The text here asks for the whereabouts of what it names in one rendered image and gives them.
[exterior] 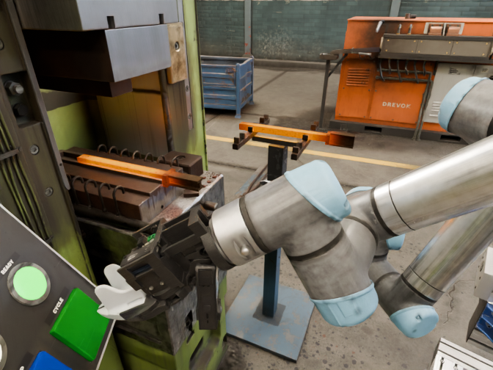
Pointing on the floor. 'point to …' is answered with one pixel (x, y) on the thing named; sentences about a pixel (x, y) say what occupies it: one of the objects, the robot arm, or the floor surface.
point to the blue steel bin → (227, 82)
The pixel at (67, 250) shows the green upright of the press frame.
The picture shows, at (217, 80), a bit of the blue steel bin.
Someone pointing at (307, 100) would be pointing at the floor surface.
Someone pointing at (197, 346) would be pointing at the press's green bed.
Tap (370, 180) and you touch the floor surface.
